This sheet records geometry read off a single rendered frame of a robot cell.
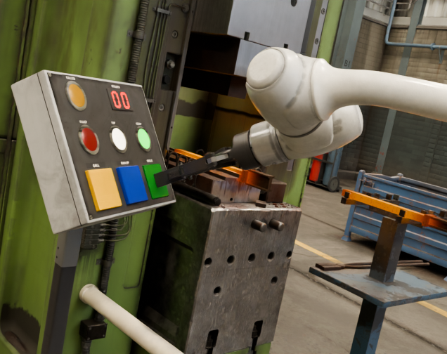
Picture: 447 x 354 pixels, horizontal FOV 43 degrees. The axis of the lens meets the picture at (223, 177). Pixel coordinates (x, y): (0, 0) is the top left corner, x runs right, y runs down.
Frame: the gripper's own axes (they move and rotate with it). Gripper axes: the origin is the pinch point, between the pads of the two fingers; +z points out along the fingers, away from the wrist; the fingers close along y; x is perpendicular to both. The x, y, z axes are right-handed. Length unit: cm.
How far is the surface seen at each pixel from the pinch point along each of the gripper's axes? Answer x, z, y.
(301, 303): -84, 59, 241
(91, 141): 9.1, 3.5, -19.7
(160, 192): -2.7, 3.5, 0.1
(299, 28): 33, -25, 55
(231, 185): -4.5, 3.8, 42.1
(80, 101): 16.9, 3.5, -19.5
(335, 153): 14, 109, 766
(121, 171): 2.9, 3.1, -13.4
